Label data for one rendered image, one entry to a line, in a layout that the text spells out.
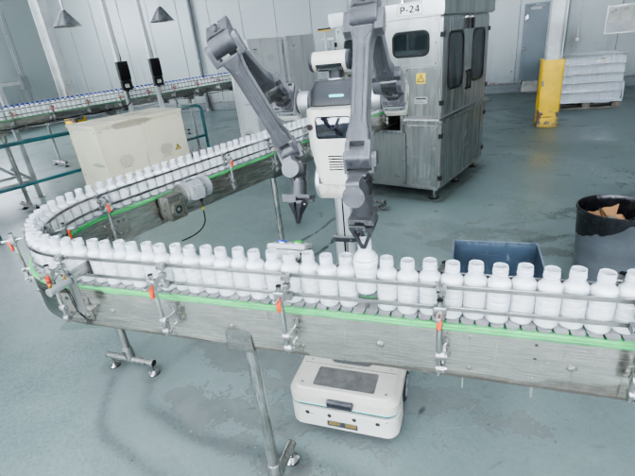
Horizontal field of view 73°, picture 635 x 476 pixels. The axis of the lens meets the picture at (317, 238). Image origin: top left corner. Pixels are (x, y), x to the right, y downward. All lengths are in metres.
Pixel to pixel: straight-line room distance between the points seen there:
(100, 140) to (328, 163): 3.63
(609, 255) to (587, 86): 7.58
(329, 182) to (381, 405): 1.01
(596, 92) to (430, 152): 6.14
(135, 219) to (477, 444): 2.12
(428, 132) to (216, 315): 3.71
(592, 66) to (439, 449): 9.07
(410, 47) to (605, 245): 2.72
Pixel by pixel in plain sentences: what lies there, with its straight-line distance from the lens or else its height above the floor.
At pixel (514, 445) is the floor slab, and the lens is 2.33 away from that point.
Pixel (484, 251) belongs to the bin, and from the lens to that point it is 1.85.
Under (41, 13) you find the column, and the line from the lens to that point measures 11.82.
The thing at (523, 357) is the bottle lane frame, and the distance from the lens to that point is 1.31.
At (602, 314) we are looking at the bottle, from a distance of 1.27.
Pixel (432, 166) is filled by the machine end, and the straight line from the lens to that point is 4.89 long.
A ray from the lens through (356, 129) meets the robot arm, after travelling 1.12.
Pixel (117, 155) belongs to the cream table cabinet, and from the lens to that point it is 5.19.
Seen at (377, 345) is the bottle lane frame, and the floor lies 0.90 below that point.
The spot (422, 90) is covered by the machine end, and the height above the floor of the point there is 1.19.
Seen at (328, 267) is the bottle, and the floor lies 1.13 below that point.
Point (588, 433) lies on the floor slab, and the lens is 2.48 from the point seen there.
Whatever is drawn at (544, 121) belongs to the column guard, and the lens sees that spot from 8.74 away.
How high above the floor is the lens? 1.73
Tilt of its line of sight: 24 degrees down
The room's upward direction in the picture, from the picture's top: 6 degrees counter-clockwise
